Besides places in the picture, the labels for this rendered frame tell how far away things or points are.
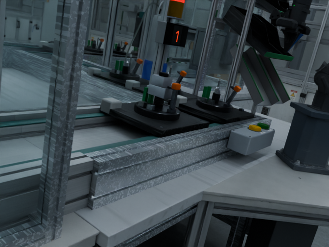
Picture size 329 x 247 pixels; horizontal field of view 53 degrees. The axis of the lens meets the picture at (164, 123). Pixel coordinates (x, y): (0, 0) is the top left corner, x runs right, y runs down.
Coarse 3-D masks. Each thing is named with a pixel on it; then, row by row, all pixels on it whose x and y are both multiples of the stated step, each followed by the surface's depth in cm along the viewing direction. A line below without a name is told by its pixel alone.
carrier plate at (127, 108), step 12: (120, 108) 99; (132, 108) 101; (132, 120) 91; (144, 120) 91; (156, 120) 94; (180, 120) 99; (192, 120) 102; (204, 120) 104; (156, 132) 86; (168, 132) 87; (180, 132) 92
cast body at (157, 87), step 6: (162, 72) 98; (156, 78) 97; (162, 78) 96; (168, 78) 97; (150, 84) 99; (156, 84) 97; (162, 84) 96; (168, 84) 98; (150, 90) 99; (156, 90) 97; (162, 90) 96; (168, 90) 97; (156, 96) 98; (162, 96) 96; (168, 96) 98
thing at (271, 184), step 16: (272, 160) 115; (240, 176) 95; (256, 176) 98; (272, 176) 100; (288, 176) 103; (304, 176) 105; (320, 176) 108; (208, 192) 82; (224, 192) 83; (240, 192) 85; (256, 192) 87; (272, 192) 89; (288, 192) 91; (304, 192) 93; (320, 192) 95; (272, 208) 86; (288, 208) 86; (304, 208) 87; (320, 208) 87
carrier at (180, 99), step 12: (180, 96) 125; (204, 96) 127; (216, 96) 125; (180, 108) 122; (192, 108) 119; (204, 108) 122; (216, 108) 120; (228, 108) 122; (216, 120) 114; (228, 120) 113
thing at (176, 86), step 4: (172, 84) 95; (176, 84) 94; (180, 84) 95; (168, 88) 97; (172, 88) 95; (176, 88) 95; (180, 88) 96; (172, 92) 96; (176, 92) 96; (172, 96) 96; (176, 96) 96; (172, 100) 96; (172, 104) 96; (172, 108) 97
